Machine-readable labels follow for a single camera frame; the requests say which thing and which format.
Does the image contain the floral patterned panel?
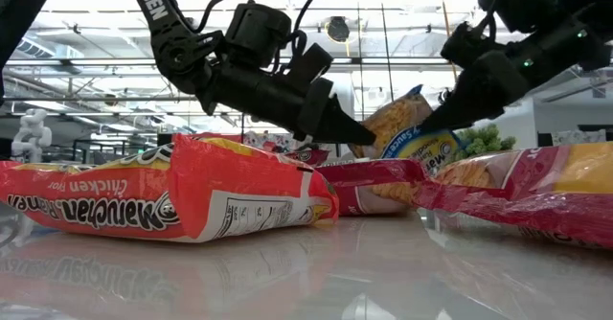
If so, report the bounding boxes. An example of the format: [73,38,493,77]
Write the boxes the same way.
[243,130,307,154]

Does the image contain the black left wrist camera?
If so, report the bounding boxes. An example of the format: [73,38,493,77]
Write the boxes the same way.
[280,41,335,91]

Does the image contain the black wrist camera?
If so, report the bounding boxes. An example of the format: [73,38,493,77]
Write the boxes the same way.
[280,41,335,91]
[439,20,497,70]

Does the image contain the red Maruchan ramen pack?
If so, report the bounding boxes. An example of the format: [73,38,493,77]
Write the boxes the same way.
[284,148,331,168]
[414,141,613,250]
[313,159,432,218]

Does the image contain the orange Maruchan ramen pack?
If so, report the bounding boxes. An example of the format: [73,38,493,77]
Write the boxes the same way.
[0,131,340,244]

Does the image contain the black hanging cable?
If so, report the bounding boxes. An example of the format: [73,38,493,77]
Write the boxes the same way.
[354,0,365,120]
[376,0,398,102]

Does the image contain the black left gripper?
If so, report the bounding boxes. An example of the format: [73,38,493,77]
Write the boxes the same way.
[198,63,377,147]

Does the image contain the white robot figure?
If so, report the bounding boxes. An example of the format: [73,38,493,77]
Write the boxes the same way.
[10,108,53,164]

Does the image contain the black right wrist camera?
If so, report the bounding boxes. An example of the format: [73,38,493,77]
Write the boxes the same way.
[439,20,497,70]

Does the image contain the black ceiling cord reel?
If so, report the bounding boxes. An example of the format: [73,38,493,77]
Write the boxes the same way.
[325,15,352,43]

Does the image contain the blue Maruchan ramen pack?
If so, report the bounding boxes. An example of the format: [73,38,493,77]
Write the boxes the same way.
[348,83,465,175]

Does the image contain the yellow hanging cable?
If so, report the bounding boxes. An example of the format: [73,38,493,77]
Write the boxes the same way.
[436,0,461,84]

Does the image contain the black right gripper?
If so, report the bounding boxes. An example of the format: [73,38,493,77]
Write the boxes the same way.
[420,51,531,133]

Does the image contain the green artificial plant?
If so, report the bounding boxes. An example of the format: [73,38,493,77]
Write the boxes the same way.
[452,123,517,163]

